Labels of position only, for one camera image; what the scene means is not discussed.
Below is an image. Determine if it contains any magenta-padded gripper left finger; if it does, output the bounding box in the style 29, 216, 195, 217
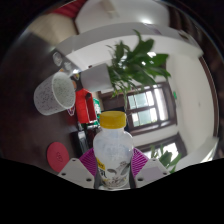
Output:
57, 147, 99, 189

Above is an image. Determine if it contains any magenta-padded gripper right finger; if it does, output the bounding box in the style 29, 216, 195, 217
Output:
130, 147, 171, 188

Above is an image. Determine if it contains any yellow-capped clear drink bottle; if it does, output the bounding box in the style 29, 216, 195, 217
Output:
92, 110, 135, 191

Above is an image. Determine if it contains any flat round red coaster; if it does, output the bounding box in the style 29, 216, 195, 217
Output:
46, 141, 71, 173

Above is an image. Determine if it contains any dark wood framed window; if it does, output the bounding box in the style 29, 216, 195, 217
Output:
136, 132, 188, 162

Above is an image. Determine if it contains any dark wooden glazed door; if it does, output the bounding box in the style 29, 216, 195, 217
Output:
123, 82, 178, 135

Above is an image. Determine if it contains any red plastic tray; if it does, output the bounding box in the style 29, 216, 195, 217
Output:
74, 88, 98, 125

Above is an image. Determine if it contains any white speckled mug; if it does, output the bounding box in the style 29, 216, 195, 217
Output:
33, 71, 77, 117

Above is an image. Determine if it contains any red carpeted staircase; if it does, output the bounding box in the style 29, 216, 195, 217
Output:
51, 0, 88, 18

